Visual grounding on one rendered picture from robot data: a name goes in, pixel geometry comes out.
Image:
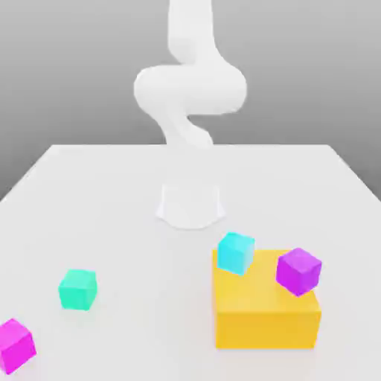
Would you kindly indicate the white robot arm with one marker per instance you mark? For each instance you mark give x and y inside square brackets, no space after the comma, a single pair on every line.
[190,89]

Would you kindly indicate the small cyan cube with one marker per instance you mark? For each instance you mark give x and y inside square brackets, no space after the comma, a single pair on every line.
[235,253]

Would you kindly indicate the small purple cube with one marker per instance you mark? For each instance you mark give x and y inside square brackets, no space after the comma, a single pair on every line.
[298,272]

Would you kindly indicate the small turquoise cube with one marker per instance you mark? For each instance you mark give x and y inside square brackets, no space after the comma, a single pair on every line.
[78,290]

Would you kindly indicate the small magenta cube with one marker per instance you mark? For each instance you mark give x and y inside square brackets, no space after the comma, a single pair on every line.
[15,346]

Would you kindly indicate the large yellow box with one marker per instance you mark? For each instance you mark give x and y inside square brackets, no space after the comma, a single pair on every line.
[265,318]

